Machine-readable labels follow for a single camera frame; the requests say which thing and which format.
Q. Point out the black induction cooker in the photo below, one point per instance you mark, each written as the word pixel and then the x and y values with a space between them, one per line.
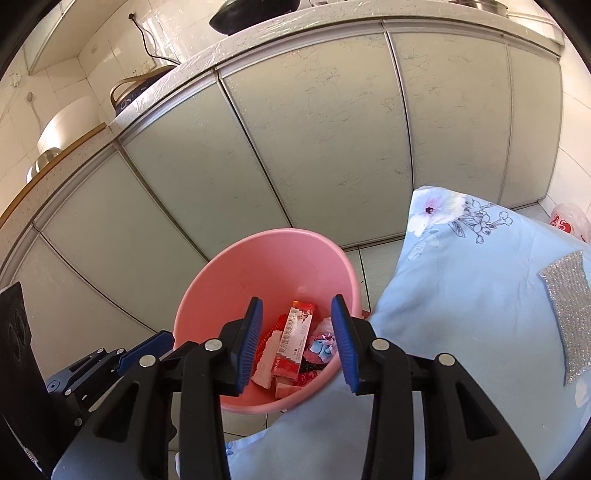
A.
pixel 134 99

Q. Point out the pink plastic bucket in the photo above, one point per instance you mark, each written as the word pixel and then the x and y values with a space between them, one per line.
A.
pixel 258 263

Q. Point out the silver scouring cloth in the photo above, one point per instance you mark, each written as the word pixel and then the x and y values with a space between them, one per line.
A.
pixel 565 304

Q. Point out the white wall socket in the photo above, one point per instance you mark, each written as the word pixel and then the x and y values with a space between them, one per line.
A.
pixel 143 72

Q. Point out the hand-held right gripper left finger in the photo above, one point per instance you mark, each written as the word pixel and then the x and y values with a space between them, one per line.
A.
pixel 247 350

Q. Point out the kitchen base cabinet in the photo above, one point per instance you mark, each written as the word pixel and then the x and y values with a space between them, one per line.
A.
pixel 323 138

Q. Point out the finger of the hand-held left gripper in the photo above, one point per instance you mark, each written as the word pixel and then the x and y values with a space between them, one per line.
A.
pixel 69 394
pixel 147 348

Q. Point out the red patterned wrapper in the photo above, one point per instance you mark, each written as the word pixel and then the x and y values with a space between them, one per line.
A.
pixel 310 377

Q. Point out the blue pink patterned wrapper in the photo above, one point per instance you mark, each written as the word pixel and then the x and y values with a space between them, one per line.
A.
pixel 321 348

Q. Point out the steel bowl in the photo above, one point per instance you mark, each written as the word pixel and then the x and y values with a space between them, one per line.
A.
pixel 44 162

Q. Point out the red and white carton box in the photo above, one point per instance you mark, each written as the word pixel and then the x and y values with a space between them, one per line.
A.
pixel 295 341

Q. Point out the wall cabinet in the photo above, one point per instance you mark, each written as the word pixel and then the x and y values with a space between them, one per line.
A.
pixel 51 32

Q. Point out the small white wall fixture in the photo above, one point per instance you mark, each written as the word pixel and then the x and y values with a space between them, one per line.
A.
pixel 14 79

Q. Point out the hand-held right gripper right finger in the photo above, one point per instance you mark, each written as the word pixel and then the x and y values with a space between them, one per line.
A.
pixel 346 355

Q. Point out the white round appliance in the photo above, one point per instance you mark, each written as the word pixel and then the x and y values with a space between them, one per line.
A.
pixel 69 122

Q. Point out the light blue floral cloth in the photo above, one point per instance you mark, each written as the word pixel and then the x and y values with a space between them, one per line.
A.
pixel 461 286

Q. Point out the red and white plastic bag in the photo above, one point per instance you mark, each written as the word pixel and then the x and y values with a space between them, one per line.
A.
pixel 568 221

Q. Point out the white foam sleeve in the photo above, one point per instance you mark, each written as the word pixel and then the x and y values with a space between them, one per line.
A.
pixel 268 367

